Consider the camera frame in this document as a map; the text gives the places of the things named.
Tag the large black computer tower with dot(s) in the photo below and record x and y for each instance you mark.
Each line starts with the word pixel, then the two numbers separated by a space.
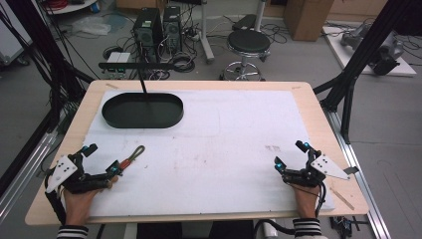
pixel 146 33

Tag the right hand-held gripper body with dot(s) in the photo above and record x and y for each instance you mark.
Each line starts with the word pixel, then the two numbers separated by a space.
pixel 326 167

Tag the black bar on stand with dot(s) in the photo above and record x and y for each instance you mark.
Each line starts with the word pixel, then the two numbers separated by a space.
pixel 136 66

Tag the grey metal stand leg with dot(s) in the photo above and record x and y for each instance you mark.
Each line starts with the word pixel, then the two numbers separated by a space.
pixel 206 36

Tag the thin wooden stick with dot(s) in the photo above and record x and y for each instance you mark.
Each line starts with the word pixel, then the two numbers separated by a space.
pixel 341 198

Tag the black round stool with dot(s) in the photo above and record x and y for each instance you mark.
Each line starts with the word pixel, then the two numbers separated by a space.
pixel 248 41

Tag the cardboard box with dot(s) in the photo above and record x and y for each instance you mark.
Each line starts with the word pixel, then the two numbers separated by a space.
pixel 307 18

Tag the person's right hand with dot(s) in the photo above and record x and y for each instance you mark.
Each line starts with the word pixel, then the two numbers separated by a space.
pixel 307 200

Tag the black frame strut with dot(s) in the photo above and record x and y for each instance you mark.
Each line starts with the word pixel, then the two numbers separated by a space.
pixel 49 53
pixel 361 56

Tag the person's left hand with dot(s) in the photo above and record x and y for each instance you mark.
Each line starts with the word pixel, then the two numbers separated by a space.
pixel 79 204

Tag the small grey metal tab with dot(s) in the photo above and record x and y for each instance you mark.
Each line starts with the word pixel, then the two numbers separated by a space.
pixel 351 170

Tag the black flat case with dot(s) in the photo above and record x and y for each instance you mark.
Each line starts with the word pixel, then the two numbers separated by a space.
pixel 245 22

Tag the black oval tray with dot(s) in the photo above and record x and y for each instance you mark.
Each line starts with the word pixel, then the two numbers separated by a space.
pixel 142 111

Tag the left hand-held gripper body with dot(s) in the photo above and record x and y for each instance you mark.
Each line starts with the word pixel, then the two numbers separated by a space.
pixel 62 172

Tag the slim black computer tower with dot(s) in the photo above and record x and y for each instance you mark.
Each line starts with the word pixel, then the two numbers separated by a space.
pixel 172 28

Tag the small black floor gadget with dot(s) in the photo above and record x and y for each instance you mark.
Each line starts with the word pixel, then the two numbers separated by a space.
pixel 343 225

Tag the white box device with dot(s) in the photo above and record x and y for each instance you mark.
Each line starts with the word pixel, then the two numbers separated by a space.
pixel 118 57

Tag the white floor platform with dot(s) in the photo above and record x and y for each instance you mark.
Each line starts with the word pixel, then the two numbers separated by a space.
pixel 345 56

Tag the grey robot equipment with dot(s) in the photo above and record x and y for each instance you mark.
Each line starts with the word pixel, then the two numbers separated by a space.
pixel 384 53

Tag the white round table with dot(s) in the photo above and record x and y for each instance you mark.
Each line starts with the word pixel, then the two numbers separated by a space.
pixel 71 7

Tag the clear plastic bag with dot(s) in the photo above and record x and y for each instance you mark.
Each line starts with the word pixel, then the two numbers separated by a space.
pixel 91 26

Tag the aluminium rail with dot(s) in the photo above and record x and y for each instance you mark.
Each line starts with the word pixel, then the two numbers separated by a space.
pixel 23 172
pixel 358 172

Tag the white table mat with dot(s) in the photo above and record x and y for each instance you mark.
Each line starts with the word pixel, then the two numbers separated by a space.
pixel 215 149

